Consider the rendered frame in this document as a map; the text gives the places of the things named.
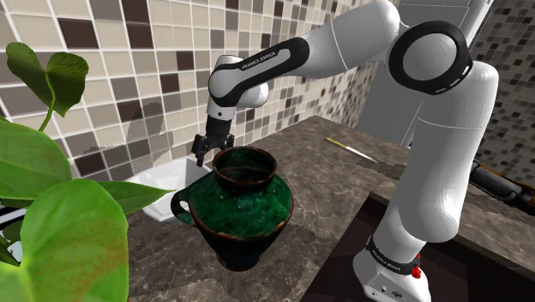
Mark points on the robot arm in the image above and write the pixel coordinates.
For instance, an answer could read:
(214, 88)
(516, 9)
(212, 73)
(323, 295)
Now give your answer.
(443, 138)

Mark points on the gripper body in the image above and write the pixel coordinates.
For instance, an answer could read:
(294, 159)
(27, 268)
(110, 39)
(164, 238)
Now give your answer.
(217, 129)

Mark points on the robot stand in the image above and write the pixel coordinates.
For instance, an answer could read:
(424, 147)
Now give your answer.
(422, 255)

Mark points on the yellow and white pen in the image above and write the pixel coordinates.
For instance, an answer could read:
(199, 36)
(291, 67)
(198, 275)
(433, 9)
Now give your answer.
(350, 149)

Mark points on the green leafy plant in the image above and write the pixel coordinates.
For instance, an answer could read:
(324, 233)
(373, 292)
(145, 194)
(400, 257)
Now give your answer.
(62, 200)

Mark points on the white square bowl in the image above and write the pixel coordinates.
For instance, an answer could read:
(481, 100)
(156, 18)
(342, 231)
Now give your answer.
(167, 184)

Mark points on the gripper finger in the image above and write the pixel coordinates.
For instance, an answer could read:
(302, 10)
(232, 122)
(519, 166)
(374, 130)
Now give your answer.
(230, 141)
(199, 150)

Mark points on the green glazed ceramic jug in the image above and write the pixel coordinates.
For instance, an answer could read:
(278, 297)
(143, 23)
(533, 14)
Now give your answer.
(240, 205)

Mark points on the black and orange tool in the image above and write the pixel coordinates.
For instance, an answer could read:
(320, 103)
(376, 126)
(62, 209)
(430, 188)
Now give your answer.
(501, 188)

